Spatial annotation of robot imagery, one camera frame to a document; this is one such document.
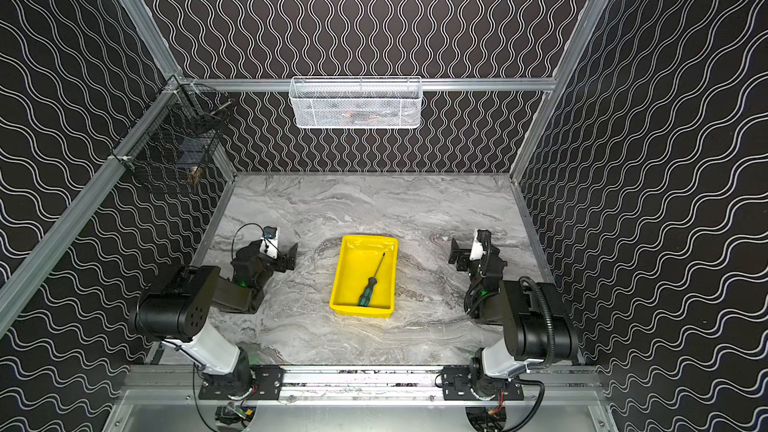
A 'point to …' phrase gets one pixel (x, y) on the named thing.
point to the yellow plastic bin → (365, 278)
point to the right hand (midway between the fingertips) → (474, 240)
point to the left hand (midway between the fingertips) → (290, 243)
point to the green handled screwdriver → (364, 299)
